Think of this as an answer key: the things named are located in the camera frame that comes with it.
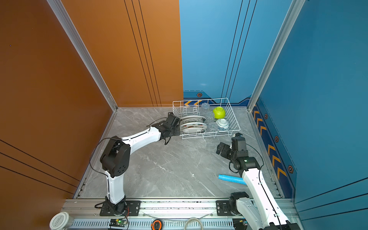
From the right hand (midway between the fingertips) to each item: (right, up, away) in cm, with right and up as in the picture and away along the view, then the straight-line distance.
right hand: (223, 148), depth 81 cm
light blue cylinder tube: (+10, -18, 0) cm, 21 cm away
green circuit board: (-54, -35, -11) cm, 65 cm away
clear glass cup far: (-7, +26, +24) cm, 36 cm away
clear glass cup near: (-2, +11, +21) cm, 24 cm away
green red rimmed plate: (-16, +17, +16) cm, 28 cm away
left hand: (-27, +10, +14) cm, 32 cm away
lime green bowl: (+4, +22, +28) cm, 36 cm away
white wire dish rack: (-19, +27, +43) cm, 54 cm away
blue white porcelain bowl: (+5, +13, +20) cm, 24 cm away
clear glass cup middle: (-5, +19, +21) cm, 28 cm away
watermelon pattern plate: (-17, +13, +10) cm, 24 cm away
